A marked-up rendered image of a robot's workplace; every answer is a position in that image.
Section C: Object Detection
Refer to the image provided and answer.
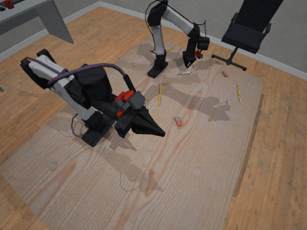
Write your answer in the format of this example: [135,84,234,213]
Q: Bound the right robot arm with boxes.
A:
[20,49,145,145]

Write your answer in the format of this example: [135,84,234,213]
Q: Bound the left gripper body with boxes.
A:
[182,48,202,62]

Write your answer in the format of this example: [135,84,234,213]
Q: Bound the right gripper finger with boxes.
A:
[132,115,165,137]
[138,107,165,133]

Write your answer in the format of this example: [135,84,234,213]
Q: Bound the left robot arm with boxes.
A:
[147,0,210,78]

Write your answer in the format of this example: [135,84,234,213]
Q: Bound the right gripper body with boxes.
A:
[104,89,140,138]

